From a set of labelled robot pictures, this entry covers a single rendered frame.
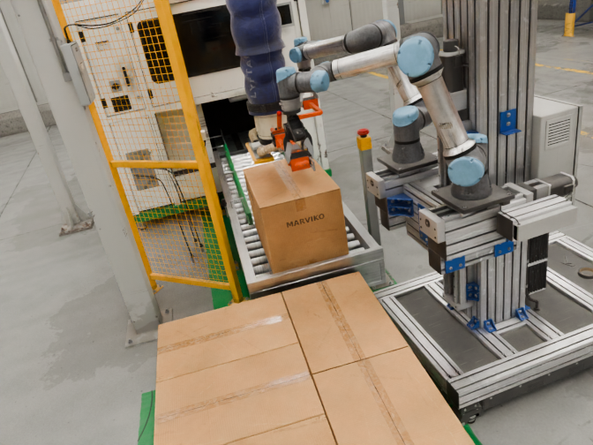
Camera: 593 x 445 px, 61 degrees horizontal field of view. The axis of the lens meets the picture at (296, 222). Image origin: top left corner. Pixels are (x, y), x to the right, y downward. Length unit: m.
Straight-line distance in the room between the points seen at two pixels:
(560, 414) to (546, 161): 1.11
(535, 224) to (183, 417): 1.47
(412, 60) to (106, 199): 1.93
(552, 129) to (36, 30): 2.39
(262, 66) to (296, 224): 0.75
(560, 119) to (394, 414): 1.34
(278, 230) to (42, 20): 1.51
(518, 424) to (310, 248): 1.21
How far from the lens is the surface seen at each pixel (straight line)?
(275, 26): 2.45
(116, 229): 3.11
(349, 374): 1.99
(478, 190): 2.01
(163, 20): 2.88
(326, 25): 11.63
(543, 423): 2.60
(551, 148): 2.37
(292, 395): 1.95
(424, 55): 1.73
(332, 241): 2.55
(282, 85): 1.94
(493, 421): 2.57
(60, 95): 2.92
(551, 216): 2.11
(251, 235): 3.10
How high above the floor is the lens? 1.91
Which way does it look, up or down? 26 degrees down
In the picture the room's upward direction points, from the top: 10 degrees counter-clockwise
